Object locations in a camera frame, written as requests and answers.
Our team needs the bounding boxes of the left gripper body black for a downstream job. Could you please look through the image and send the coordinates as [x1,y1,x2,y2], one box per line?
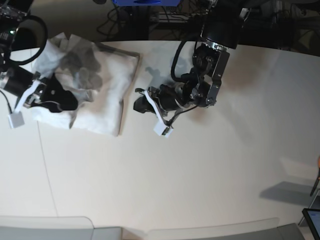
[147,84,187,113]

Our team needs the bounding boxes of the grey chair left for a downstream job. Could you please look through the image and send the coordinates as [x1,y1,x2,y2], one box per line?
[0,216,123,240]

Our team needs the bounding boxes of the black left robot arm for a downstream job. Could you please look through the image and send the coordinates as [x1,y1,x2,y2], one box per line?
[147,0,250,114]

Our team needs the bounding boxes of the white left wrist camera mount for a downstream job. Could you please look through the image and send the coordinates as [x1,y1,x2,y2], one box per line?
[135,88,174,138]

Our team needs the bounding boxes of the white T-shirt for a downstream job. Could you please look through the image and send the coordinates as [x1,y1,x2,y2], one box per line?
[31,33,140,137]

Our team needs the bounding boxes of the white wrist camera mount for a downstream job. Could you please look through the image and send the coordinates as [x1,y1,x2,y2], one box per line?
[135,88,174,138]
[8,80,41,129]

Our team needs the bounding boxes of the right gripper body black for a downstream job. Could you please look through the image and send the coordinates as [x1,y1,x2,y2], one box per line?
[24,78,54,107]

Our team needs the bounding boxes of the black tripod leg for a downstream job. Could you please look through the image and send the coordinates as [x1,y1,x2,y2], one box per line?
[309,158,320,197]

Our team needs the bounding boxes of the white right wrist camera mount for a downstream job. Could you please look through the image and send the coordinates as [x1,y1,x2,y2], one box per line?
[8,80,41,129]

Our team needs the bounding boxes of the blue box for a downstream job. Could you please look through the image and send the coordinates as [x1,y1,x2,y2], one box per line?
[112,0,180,7]

